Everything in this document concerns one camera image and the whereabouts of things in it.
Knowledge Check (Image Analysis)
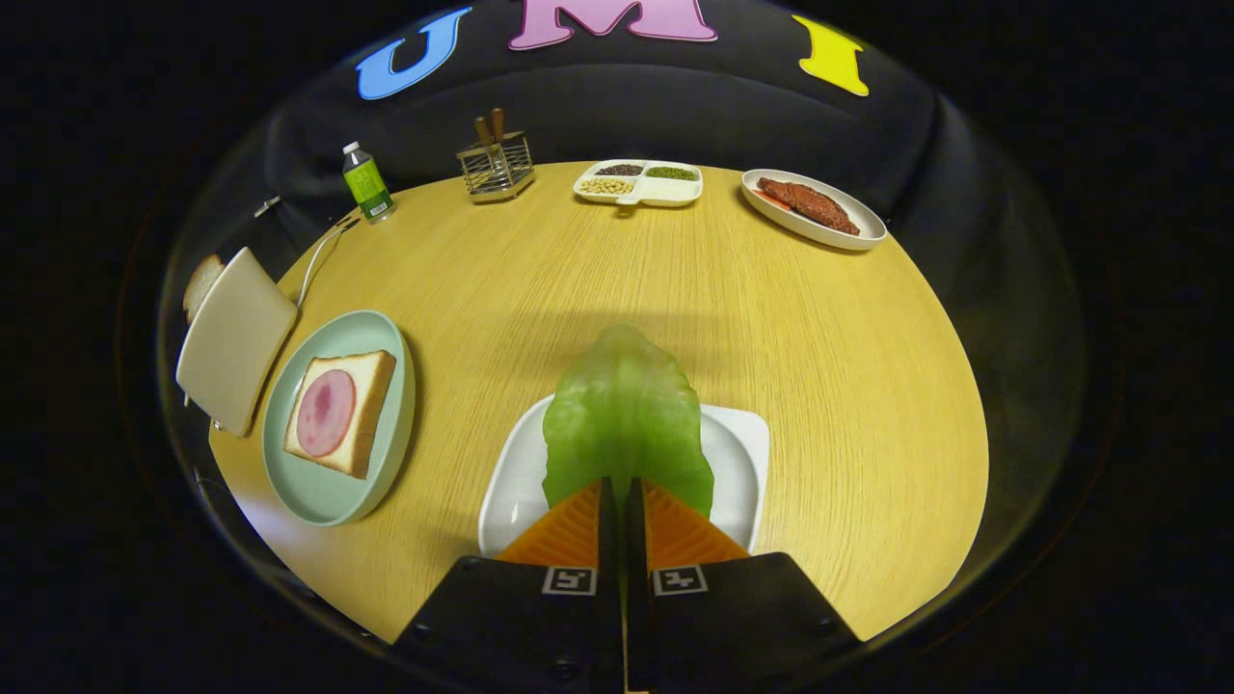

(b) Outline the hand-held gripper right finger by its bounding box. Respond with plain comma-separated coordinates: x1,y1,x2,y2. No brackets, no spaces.
627,477,861,694

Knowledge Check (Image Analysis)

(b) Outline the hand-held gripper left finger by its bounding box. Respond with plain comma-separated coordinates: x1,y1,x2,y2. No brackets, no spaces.
393,477,626,694

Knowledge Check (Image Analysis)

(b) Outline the green lettuce leaf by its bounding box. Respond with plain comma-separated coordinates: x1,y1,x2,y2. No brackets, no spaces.
542,324,715,519

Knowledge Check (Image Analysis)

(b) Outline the white square plate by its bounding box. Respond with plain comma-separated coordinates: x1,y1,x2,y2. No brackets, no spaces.
478,393,770,558

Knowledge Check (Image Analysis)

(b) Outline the toast slice under ham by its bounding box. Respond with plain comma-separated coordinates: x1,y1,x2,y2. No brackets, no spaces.
283,350,398,480

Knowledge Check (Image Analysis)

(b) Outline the pale green round plate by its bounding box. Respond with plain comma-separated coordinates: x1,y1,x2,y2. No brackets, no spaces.
262,309,417,527

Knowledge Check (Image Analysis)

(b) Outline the pink ham slice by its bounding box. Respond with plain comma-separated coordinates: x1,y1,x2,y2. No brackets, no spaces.
296,369,357,458

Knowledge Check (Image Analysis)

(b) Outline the white divided dish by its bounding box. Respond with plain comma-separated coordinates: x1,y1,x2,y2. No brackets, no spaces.
573,159,705,209

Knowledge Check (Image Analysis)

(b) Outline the white oval plate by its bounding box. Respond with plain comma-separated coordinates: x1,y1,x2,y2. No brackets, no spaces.
740,169,888,253

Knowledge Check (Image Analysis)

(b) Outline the brown meat steak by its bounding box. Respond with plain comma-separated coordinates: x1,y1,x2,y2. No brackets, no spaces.
757,176,861,236

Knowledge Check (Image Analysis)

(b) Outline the white toaster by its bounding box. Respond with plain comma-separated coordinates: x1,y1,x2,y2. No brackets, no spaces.
175,247,300,438

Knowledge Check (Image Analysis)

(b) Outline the green label drink bottle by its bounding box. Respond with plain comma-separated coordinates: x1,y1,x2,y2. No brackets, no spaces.
342,142,396,225

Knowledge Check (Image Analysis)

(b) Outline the black backdrop cloth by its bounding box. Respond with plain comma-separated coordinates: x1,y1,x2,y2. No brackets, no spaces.
183,0,1071,387

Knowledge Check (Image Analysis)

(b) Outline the plain bread slice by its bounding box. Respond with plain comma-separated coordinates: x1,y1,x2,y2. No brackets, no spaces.
183,254,226,324

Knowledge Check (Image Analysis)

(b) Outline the metal wire utensil holder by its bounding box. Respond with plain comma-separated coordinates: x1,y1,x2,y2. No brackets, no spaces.
456,132,537,203

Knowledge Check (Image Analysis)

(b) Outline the white power cable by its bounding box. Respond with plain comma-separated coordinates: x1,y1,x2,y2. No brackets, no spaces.
297,224,350,309

